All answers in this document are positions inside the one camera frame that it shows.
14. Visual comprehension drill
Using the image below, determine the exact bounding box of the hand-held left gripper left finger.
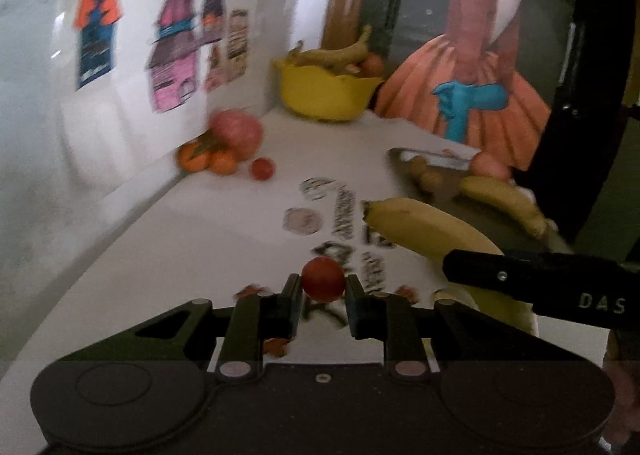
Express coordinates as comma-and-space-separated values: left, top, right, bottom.
65, 275, 303, 380

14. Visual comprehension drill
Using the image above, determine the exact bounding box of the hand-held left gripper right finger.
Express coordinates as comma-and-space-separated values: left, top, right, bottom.
346, 275, 591, 378

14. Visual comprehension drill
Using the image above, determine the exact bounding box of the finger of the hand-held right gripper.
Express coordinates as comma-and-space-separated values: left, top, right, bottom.
442, 249, 535, 303

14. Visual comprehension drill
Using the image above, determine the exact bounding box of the red cherry tomato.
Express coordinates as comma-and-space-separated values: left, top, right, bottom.
301, 256, 347, 302
250, 158, 276, 181

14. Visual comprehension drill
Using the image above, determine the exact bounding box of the yellow banana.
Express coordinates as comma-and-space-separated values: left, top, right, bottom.
362, 198, 540, 336
460, 176, 549, 239

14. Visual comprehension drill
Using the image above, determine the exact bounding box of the metal tray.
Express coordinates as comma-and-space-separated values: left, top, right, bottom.
389, 148, 571, 256

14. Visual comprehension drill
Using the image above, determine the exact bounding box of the large pink apple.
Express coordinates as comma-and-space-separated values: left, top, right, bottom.
470, 150, 516, 181

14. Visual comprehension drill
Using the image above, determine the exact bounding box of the orange tangerine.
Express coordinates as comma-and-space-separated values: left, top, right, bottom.
177, 139, 213, 174
209, 149, 239, 176

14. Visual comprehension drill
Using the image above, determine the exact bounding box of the small pink apple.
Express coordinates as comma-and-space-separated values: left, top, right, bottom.
207, 109, 265, 162

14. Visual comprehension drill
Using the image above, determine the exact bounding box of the girl in dress poster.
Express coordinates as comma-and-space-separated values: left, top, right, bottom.
372, 0, 581, 172

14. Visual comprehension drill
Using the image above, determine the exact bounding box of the yellow plastic bowl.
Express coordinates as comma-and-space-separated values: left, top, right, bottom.
272, 58, 383, 122

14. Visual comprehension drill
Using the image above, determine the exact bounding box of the red-brown round fruit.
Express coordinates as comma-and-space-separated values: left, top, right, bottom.
357, 52, 386, 79

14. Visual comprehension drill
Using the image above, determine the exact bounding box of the spotted banana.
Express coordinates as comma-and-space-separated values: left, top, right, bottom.
287, 25, 373, 70

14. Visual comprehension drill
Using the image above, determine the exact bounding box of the houses drawing paper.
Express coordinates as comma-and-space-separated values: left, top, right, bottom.
47, 0, 303, 171

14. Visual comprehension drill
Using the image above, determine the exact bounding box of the dark wooden door frame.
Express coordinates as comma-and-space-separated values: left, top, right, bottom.
520, 0, 640, 258

